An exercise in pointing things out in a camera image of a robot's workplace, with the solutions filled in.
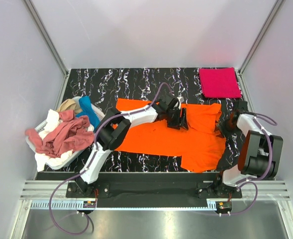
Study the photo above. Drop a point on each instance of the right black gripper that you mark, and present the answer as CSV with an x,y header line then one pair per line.
x,y
222,127

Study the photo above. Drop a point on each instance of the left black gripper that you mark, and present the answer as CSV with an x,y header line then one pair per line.
x,y
177,119

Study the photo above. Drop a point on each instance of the orange t shirt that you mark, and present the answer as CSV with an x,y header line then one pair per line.
x,y
200,147

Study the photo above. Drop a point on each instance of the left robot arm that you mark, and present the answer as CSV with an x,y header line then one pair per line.
x,y
114,127

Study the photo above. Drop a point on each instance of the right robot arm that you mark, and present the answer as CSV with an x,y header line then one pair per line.
x,y
260,154

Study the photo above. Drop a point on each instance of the folded magenta t shirt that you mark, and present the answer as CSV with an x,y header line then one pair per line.
x,y
219,83

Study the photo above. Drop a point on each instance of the blue t shirt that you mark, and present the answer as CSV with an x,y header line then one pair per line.
x,y
87,110

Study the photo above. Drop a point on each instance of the dusty pink t shirt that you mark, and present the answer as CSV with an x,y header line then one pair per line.
x,y
70,134

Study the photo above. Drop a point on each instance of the beige t shirt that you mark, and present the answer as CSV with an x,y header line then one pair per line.
x,y
69,104

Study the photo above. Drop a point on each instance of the white laundry basket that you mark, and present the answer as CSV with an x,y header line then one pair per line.
x,y
40,128

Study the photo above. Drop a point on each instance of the white t shirt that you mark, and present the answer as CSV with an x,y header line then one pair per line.
x,y
43,159

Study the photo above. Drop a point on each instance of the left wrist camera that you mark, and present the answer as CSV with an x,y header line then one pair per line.
x,y
179,102

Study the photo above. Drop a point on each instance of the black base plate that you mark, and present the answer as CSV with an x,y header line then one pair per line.
x,y
153,190

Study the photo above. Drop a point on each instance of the slotted cable duct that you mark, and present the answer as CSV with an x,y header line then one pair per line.
x,y
63,204

